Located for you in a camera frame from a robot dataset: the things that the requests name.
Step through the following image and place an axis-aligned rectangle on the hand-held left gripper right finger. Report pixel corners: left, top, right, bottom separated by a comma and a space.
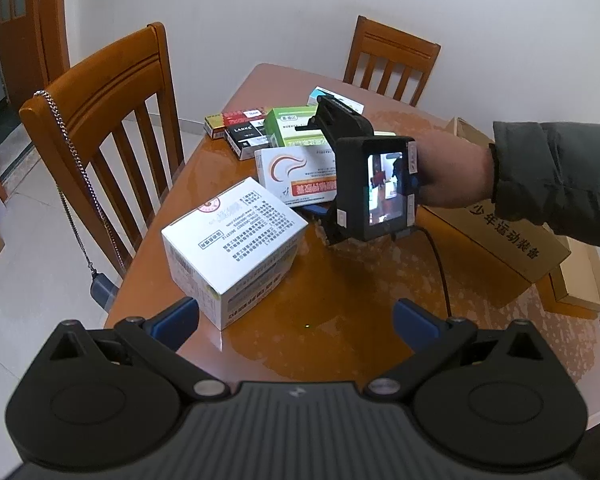
363, 297, 545, 404

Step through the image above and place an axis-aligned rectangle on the white box with red band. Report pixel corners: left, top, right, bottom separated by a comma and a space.
254, 146, 339, 209

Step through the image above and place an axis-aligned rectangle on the red and gold box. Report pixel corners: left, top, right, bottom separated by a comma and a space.
203, 107, 269, 139

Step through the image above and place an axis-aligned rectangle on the wooden chair with chain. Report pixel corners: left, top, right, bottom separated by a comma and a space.
19, 22, 186, 281

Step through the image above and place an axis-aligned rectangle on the shallow cardboard tray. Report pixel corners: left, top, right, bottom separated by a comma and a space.
549, 249, 600, 312

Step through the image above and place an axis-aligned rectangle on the large white medicine box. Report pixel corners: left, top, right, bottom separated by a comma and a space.
161, 176, 310, 331

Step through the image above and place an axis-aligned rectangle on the black cable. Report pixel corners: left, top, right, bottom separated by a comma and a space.
409, 227, 453, 319

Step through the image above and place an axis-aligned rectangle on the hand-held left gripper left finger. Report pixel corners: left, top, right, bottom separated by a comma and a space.
47, 296, 229, 404

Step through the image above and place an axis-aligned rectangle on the white teal medicine box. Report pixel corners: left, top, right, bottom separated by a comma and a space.
307, 86, 365, 115

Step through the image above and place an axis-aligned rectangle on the brown wooden door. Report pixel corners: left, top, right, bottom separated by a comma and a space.
0, 0, 72, 111

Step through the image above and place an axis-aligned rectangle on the person's right forearm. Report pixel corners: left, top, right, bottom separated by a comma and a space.
489, 120, 600, 252

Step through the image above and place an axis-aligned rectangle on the black marker pen box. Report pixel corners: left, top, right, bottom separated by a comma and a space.
225, 119, 272, 161

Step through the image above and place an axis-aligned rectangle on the green box with bear print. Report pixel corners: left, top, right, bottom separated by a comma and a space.
264, 105, 327, 149

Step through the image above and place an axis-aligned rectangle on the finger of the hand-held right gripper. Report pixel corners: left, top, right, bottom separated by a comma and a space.
300, 202, 337, 241
295, 116, 331, 137

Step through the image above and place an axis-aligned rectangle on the metal chain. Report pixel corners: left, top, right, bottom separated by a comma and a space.
32, 89, 101, 281

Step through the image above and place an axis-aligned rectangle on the person's right hand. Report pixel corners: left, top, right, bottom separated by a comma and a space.
414, 135, 496, 209

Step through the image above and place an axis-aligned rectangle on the brown cardboard box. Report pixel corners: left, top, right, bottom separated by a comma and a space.
417, 116, 572, 285

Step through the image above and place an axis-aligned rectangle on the dark blue pouch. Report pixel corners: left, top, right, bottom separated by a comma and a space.
89, 270, 118, 311

